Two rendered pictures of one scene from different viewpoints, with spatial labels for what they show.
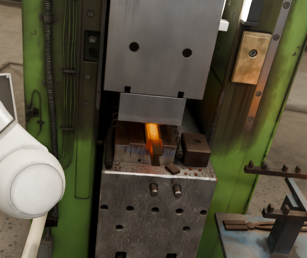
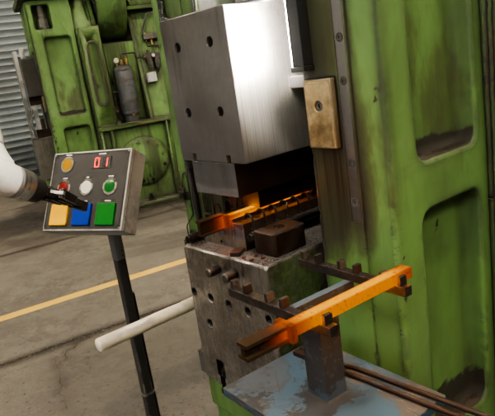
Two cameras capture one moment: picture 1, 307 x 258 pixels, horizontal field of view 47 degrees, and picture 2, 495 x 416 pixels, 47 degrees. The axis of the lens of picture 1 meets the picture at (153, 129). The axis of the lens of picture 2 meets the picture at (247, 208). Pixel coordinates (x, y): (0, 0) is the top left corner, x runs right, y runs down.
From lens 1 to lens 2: 1.45 m
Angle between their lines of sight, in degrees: 58
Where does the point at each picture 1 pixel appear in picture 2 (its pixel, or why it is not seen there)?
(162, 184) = (223, 267)
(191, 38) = (218, 95)
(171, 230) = not seen: hidden behind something
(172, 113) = (228, 182)
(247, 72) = (321, 132)
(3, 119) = not seen: outside the picture
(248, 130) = (359, 221)
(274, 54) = (350, 104)
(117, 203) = (200, 288)
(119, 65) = (185, 132)
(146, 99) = (208, 167)
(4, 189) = not seen: outside the picture
